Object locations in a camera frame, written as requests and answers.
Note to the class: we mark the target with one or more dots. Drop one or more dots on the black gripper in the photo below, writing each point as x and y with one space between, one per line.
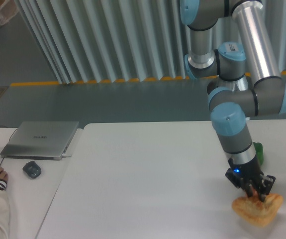
248 176

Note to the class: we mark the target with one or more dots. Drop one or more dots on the triangular golden bread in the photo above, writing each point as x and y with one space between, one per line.
256 212

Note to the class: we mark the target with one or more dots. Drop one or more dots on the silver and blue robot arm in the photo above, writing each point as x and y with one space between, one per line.
248 82

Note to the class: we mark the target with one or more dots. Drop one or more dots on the brown egg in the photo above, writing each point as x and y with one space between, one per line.
254 193

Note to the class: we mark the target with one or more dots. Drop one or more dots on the green bell pepper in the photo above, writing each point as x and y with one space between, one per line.
259 152

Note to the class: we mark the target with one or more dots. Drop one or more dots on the corrugated metal panel barrier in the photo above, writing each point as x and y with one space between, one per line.
100 40

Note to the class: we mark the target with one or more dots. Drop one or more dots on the dark grey 3D mouse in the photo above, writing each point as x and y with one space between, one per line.
32 169

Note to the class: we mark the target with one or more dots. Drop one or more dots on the silver closed laptop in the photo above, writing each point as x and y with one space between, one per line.
40 140

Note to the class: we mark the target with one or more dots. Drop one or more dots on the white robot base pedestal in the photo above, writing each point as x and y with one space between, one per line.
211 86

